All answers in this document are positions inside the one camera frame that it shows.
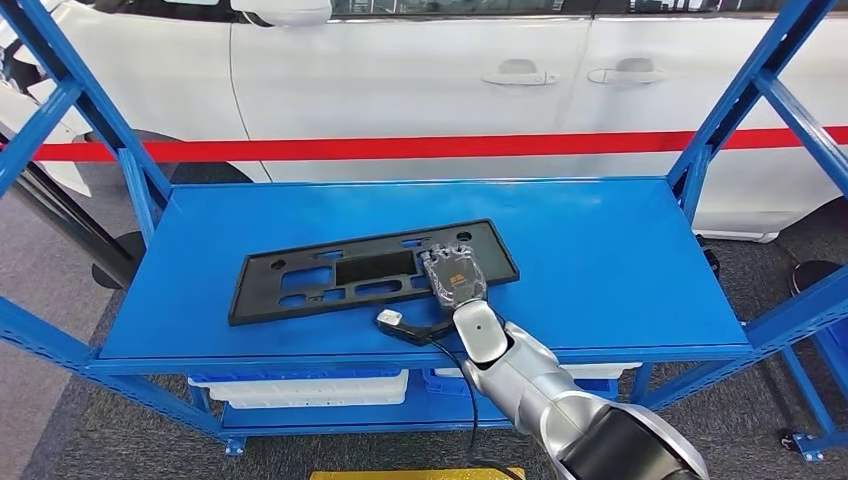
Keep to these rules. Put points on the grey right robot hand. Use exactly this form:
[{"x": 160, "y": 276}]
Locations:
[{"x": 457, "y": 278}]

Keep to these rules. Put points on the black plastic plate frame part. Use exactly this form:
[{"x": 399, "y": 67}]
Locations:
[{"x": 265, "y": 291}]

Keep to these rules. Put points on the blue metal shelf rack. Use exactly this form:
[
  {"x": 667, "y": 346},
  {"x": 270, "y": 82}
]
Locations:
[
  {"x": 596, "y": 278},
  {"x": 828, "y": 440}
]

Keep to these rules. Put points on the red barrier belt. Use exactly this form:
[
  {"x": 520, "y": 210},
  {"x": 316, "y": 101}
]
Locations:
[{"x": 397, "y": 147}]

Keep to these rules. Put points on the white plastic crate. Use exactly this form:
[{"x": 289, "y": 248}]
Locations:
[
  {"x": 298, "y": 391},
  {"x": 603, "y": 371}
]

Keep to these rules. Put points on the blue plastic crate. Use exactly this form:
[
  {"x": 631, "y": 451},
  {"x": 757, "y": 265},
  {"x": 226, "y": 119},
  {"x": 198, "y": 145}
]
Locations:
[
  {"x": 838, "y": 344},
  {"x": 265, "y": 376},
  {"x": 596, "y": 386}
]

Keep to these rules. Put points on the white car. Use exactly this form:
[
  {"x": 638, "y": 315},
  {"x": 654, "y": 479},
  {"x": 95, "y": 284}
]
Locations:
[{"x": 397, "y": 66}]

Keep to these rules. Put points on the dark belt stanchion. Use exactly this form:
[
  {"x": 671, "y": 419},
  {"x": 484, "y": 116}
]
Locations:
[{"x": 109, "y": 275}]

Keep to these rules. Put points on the black round stanchion base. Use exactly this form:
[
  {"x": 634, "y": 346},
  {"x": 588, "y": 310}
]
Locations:
[{"x": 815, "y": 278}]

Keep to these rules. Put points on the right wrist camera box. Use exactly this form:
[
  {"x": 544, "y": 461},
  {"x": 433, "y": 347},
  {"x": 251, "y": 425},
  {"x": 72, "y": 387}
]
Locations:
[{"x": 389, "y": 318}]

